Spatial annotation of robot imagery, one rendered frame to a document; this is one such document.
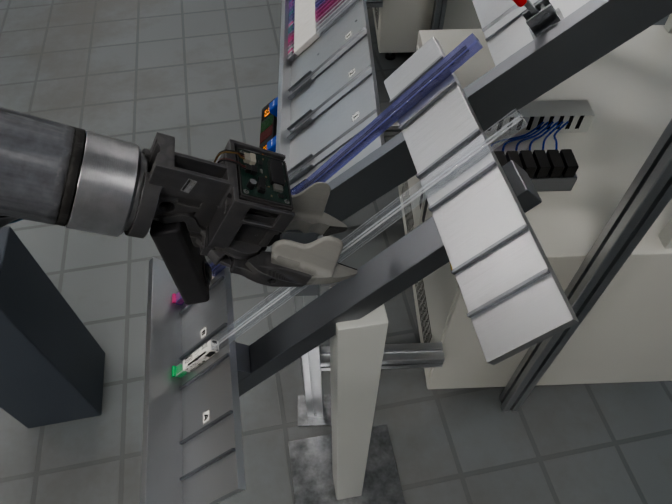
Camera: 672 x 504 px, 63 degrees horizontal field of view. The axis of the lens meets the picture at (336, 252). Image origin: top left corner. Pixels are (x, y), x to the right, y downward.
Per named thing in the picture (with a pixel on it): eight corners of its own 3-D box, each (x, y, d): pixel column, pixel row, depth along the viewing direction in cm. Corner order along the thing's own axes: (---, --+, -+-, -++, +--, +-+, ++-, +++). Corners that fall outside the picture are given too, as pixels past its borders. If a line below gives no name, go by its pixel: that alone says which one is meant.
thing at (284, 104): (305, 234, 89) (272, 214, 85) (304, 15, 129) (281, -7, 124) (311, 231, 89) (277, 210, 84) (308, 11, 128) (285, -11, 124)
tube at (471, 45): (181, 305, 76) (174, 303, 75) (181, 297, 77) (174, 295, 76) (483, 47, 51) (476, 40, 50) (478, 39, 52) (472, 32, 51)
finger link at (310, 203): (370, 200, 53) (290, 194, 48) (340, 237, 57) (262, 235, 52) (358, 176, 55) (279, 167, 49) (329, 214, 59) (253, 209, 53)
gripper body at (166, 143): (303, 220, 44) (150, 184, 38) (260, 279, 50) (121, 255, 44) (292, 154, 49) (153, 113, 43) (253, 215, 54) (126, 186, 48)
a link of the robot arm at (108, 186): (61, 247, 42) (73, 171, 47) (124, 257, 44) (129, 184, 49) (80, 181, 37) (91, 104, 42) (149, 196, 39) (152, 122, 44)
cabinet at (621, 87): (422, 399, 143) (469, 259, 93) (395, 199, 185) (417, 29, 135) (668, 390, 144) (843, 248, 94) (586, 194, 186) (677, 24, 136)
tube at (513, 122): (181, 378, 70) (174, 377, 69) (181, 368, 70) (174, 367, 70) (528, 125, 44) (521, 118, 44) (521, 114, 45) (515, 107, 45)
